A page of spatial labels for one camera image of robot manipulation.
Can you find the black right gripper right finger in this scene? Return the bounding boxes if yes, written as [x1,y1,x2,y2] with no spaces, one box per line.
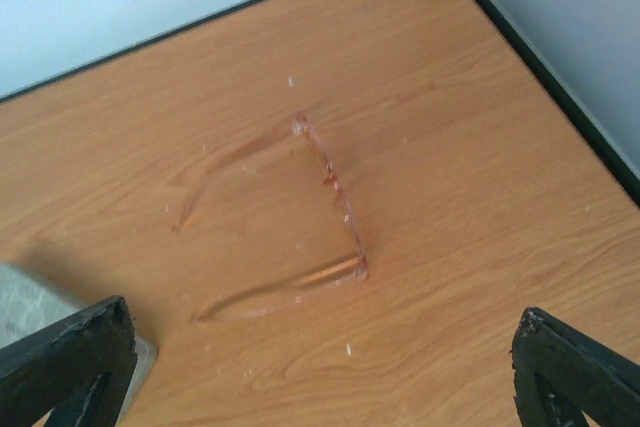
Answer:
[511,307,639,426]

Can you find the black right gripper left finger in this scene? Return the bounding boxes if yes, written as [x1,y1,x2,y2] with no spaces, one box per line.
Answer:
[1,296,138,426]

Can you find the grey green glasses case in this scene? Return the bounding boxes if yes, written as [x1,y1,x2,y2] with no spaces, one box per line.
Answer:
[0,262,157,425]

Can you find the transparent orange sunglasses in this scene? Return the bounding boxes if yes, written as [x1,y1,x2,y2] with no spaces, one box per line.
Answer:
[171,112,370,324]

